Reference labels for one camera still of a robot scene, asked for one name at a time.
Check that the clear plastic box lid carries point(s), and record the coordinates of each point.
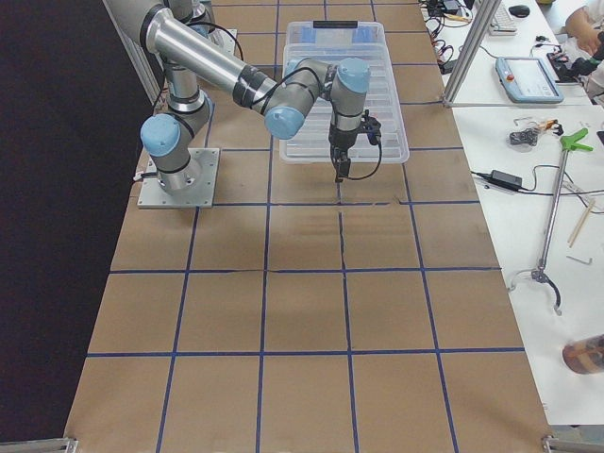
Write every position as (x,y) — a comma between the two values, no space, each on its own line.
(310,144)

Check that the clear plastic storage box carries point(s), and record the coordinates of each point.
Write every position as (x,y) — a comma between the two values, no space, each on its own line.
(303,41)

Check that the brown cylindrical container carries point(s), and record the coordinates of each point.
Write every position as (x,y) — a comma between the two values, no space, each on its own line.
(584,356)

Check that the black small parts pile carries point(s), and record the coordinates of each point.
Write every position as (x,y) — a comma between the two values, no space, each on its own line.
(527,136)

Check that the black power adapter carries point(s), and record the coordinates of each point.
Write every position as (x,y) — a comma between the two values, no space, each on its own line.
(502,180)

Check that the white keyboard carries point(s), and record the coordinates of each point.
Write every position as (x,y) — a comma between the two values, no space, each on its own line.
(502,23)

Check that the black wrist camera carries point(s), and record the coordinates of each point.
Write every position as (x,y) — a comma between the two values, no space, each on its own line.
(372,128)

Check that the green handled reacher grabber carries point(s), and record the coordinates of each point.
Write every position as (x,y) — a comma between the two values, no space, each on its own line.
(569,143)

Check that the black computer mouse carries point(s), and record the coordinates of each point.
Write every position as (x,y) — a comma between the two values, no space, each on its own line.
(519,11)

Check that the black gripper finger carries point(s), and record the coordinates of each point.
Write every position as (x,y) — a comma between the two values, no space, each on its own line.
(345,168)
(337,165)

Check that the black box latch handle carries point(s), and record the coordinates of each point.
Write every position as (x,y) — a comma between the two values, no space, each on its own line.
(334,24)

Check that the silver allen key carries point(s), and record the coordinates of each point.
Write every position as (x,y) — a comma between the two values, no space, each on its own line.
(584,261)

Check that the aluminium frame post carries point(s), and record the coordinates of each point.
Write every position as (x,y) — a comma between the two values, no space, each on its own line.
(486,12)

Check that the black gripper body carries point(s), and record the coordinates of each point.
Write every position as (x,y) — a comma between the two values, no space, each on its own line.
(341,140)

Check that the blue teach pendant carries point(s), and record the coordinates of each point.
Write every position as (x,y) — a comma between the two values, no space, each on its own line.
(527,81)

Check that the person hand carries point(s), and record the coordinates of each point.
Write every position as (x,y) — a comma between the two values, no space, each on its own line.
(588,40)

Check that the wooden chopsticks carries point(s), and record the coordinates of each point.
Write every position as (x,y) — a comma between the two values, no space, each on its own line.
(580,223)

